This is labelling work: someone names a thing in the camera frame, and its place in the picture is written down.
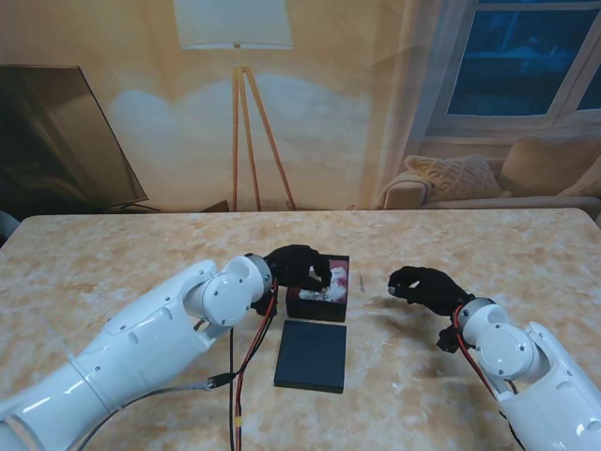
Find dark grey chair edge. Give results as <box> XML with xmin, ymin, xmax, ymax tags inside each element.
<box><xmin>0</xmin><ymin>209</ymin><xmax>20</xmax><ymax>245</ymax></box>

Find red black right arm cables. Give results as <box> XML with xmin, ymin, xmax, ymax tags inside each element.
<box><xmin>451</xmin><ymin>304</ymin><xmax>522</xmax><ymax>447</ymax></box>

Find black gift box lid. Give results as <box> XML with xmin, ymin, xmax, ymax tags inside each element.
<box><xmin>273</xmin><ymin>319</ymin><xmax>348</xmax><ymax>395</ymax></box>

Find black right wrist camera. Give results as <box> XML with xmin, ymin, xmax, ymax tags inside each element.
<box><xmin>436</xmin><ymin>326</ymin><xmax>464</xmax><ymax>353</ymax></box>

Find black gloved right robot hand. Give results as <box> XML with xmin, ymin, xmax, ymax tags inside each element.
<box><xmin>387</xmin><ymin>265</ymin><xmax>475</xmax><ymax>319</ymax></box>

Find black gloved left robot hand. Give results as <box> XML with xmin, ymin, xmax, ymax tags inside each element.
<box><xmin>263</xmin><ymin>243</ymin><xmax>332</xmax><ymax>288</ymax></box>

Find red black left arm cables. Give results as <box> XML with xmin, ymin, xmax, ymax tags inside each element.
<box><xmin>201</xmin><ymin>281</ymin><xmax>281</xmax><ymax>451</ymax></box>

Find red black arm cables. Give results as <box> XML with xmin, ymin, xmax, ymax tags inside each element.
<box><xmin>451</xmin><ymin>304</ymin><xmax>522</xmax><ymax>447</ymax></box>
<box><xmin>201</xmin><ymin>281</ymin><xmax>281</xmax><ymax>451</ymax></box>

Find black gift box pink inside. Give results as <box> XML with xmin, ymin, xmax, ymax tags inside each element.
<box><xmin>285</xmin><ymin>254</ymin><xmax>351</xmax><ymax>323</ymax></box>

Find white plastic bag orange logo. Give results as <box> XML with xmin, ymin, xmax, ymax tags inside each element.
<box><xmin>298</xmin><ymin>263</ymin><xmax>349</xmax><ymax>303</ymax></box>

